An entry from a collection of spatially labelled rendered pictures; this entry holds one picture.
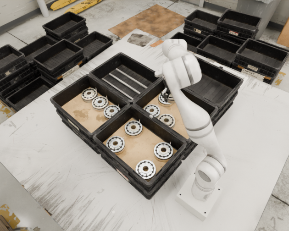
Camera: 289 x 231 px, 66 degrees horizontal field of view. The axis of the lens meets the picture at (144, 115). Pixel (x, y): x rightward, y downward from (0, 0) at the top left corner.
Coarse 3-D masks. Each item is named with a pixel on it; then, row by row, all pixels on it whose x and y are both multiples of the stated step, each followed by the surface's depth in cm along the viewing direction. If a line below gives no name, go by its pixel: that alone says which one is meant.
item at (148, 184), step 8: (120, 112) 124; (112, 120) 121; (152, 120) 120; (104, 128) 118; (176, 136) 114; (104, 144) 112; (184, 144) 111; (112, 152) 109; (176, 152) 108; (120, 160) 106; (168, 160) 106; (128, 168) 104; (136, 176) 102; (144, 184) 100; (152, 184) 101
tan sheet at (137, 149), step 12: (132, 120) 133; (120, 132) 128; (144, 132) 128; (132, 144) 123; (144, 144) 123; (120, 156) 119; (132, 156) 119; (144, 156) 118; (132, 168) 115; (156, 168) 114
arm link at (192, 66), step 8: (176, 48) 80; (168, 56) 83; (176, 56) 78; (184, 56) 65; (192, 56) 64; (184, 64) 64; (192, 64) 63; (192, 72) 63; (200, 72) 64; (192, 80) 65
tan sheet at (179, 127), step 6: (156, 96) 144; (150, 102) 141; (156, 102) 141; (162, 108) 138; (168, 108) 138; (174, 108) 138; (174, 114) 135; (180, 120) 132; (174, 126) 130; (180, 126) 129; (180, 132) 127; (186, 132) 127
